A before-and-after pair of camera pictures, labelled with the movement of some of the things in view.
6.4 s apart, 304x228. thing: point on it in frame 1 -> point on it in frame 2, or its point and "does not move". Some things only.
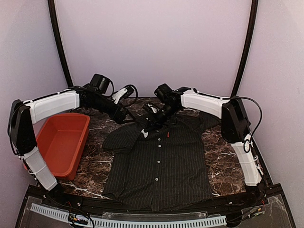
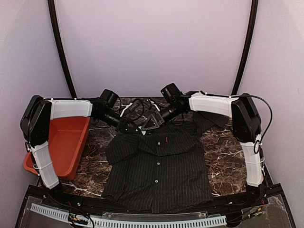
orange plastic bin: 61,141 does not move
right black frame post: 251,34 does not move
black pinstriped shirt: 160,169 does not move
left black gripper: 119,119 -> 123,128
